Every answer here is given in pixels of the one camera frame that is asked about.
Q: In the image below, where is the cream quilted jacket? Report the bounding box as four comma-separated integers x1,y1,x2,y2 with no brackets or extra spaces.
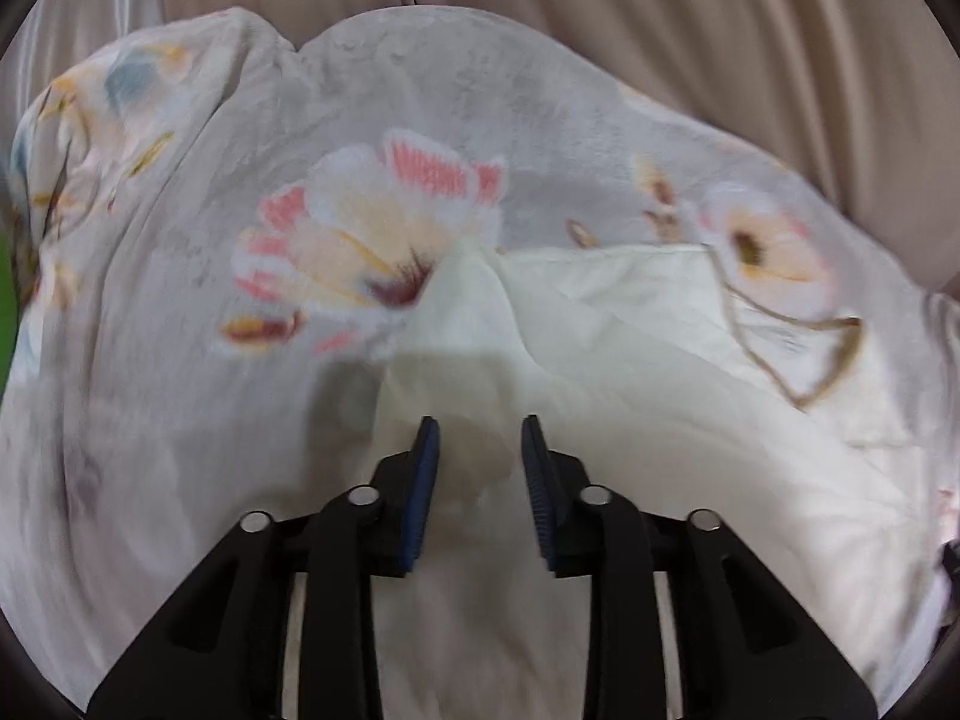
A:
373,242,942,718

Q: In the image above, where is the grey floral blanket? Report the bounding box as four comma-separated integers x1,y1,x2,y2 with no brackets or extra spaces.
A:
2,8,958,704

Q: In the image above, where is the green object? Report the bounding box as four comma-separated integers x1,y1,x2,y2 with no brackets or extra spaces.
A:
0,234,18,392

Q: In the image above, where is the beige curtain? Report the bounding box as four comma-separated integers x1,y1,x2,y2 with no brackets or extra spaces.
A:
2,0,958,293

